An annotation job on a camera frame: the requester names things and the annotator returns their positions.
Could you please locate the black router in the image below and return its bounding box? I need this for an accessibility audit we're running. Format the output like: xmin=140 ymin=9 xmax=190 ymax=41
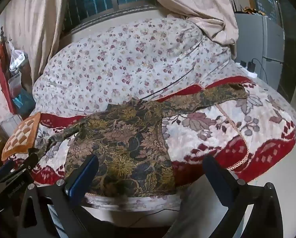
xmin=230 ymin=0 xmax=246 ymax=13

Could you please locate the beige curtain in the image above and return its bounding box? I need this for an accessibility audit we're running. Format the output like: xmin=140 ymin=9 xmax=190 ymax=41
xmin=0 ymin=0 xmax=72 ymax=85
xmin=138 ymin=0 xmax=239 ymax=46

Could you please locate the orange checkered cushion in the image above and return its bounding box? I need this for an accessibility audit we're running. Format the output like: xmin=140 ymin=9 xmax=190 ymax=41
xmin=1 ymin=112 xmax=41 ymax=161

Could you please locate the white quilt with small flowers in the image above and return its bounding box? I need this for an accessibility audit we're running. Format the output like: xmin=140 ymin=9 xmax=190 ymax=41
xmin=32 ymin=17 xmax=235 ymax=116

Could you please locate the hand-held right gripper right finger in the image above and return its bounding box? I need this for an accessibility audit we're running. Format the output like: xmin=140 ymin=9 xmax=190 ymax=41
xmin=202 ymin=155 xmax=287 ymax=238

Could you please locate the red and white leaf blanket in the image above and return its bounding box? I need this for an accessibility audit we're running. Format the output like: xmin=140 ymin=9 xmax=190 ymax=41
xmin=13 ymin=76 xmax=296 ymax=199

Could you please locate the white bed base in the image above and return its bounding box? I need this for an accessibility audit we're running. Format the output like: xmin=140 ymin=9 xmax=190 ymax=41
xmin=82 ymin=194 xmax=184 ymax=228

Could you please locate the thin black cable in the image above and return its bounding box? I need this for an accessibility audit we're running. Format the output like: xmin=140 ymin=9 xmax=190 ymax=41
xmin=140 ymin=40 xmax=204 ymax=101

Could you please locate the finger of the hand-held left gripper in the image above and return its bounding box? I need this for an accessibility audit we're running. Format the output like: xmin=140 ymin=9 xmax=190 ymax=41
xmin=13 ymin=148 xmax=39 ymax=177
xmin=0 ymin=159 xmax=16 ymax=183

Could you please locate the dark floral long-sleeved top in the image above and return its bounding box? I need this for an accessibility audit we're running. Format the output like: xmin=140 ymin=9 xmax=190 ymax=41
xmin=37 ymin=82 xmax=249 ymax=198

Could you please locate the grey refrigerator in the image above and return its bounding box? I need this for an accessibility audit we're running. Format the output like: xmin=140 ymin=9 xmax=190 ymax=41
xmin=233 ymin=12 xmax=286 ymax=90

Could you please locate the clear plastic bag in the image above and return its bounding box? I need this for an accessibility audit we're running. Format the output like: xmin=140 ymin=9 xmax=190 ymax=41
xmin=8 ymin=41 xmax=29 ymax=72

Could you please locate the white power strip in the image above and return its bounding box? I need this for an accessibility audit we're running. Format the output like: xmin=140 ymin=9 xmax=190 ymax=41
xmin=235 ymin=62 xmax=258 ymax=78

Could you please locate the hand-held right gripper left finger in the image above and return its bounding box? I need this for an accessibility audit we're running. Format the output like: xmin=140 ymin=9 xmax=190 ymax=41
xmin=17 ymin=154 xmax=100 ymax=238

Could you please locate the red wooden frame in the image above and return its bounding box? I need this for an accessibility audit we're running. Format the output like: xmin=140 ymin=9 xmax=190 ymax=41
xmin=0 ymin=27 xmax=15 ymax=116

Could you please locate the black charger cable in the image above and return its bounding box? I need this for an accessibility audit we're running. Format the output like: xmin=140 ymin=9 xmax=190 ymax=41
xmin=250 ymin=58 xmax=285 ymax=80

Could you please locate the person's grey trouser leg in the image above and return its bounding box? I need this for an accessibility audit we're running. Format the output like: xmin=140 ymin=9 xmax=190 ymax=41
xmin=163 ymin=178 xmax=254 ymax=238

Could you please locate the teal box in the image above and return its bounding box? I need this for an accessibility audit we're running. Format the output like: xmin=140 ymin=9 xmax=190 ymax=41
xmin=12 ymin=93 xmax=36 ymax=113

